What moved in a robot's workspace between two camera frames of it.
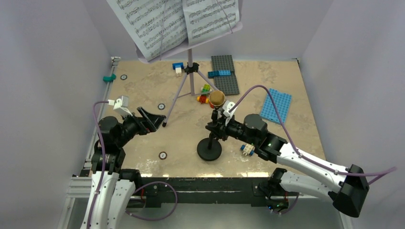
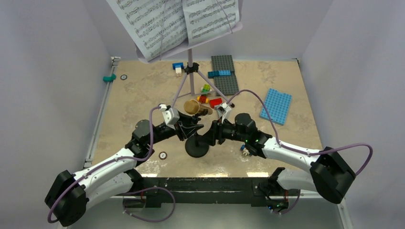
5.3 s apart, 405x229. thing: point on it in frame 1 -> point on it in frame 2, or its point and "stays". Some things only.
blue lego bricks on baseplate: x=212 y=74 stays
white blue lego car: x=248 y=149 stays
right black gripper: x=219 y=128 stays
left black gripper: x=152 y=120 -> x=186 y=126
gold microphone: x=217 y=98 -> x=192 y=107
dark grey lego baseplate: x=225 y=82 stays
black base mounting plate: x=256 y=191 stays
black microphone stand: x=209 y=149 -> x=196 y=146
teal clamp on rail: x=109 y=78 stays
